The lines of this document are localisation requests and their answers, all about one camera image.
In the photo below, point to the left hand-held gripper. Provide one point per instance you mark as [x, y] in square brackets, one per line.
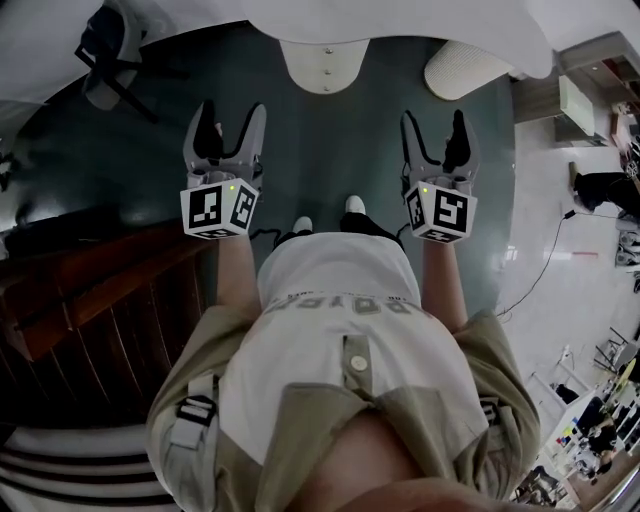
[210, 210]

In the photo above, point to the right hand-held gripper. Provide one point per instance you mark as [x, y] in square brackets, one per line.
[447, 212]

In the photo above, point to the person's left forearm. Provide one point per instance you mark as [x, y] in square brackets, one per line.
[237, 275]

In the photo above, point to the person's right forearm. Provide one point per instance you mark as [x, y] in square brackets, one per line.
[442, 285]

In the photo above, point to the person's right white shoe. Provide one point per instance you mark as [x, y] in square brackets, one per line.
[355, 205]

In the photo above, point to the person's white shoe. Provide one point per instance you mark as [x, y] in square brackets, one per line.
[355, 205]
[303, 225]

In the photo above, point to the person's black trousers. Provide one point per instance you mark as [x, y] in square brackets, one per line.
[367, 225]

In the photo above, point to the person's left white shoe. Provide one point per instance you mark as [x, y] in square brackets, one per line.
[303, 225]

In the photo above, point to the white flat box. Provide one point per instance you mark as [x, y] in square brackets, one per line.
[577, 105]

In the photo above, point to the red strip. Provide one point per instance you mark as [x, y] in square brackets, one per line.
[586, 255]

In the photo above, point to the person's white and khaki shirt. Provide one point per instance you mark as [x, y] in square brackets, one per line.
[310, 360]

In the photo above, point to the cluttered white workbench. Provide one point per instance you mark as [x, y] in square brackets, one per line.
[565, 420]

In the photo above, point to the person's chin and neck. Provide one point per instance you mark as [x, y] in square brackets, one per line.
[370, 460]

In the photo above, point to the white black striped bedding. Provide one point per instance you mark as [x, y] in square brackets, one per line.
[75, 465]

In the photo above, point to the dark wooden bed frame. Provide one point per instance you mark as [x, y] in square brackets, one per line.
[90, 310]

